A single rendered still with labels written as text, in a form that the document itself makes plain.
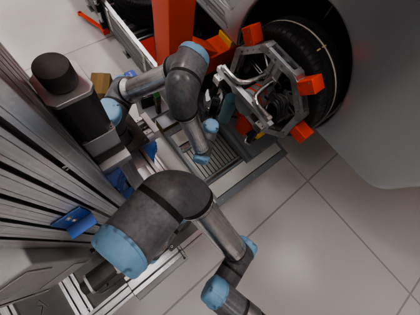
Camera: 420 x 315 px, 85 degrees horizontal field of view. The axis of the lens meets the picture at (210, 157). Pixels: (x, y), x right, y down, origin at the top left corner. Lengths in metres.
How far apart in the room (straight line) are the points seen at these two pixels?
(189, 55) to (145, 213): 0.53
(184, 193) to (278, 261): 1.68
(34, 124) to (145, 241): 0.25
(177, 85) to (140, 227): 0.45
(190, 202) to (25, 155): 0.28
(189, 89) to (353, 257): 2.06
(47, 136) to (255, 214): 1.80
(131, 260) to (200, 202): 0.17
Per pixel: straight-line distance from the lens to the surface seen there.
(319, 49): 1.29
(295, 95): 1.24
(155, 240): 0.45
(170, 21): 1.31
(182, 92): 0.73
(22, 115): 0.35
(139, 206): 0.45
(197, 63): 0.79
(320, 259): 2.25
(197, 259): 1.91
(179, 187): 0.45
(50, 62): 0.48
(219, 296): 0.66
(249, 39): 1.33
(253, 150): 1.93
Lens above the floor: 1.90
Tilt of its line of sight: 67 degrees down
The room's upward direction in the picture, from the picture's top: 22 degrees clockwise
